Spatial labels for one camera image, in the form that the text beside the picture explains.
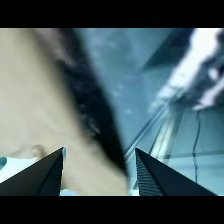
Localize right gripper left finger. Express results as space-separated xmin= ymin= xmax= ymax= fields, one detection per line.
xmin=0 ymin=146 xmax=65 ymax=197

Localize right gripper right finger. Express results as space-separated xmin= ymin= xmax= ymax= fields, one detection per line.
xmin=134 ymin=147 xmax=218 ymax=197

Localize cream garment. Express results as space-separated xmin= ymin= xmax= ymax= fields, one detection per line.
xmin=0 ymin=28 xmax=130 ymax=197

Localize black cable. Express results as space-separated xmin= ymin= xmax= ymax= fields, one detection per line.
xmin=190 ymin=110 xmax=203 ymax=184

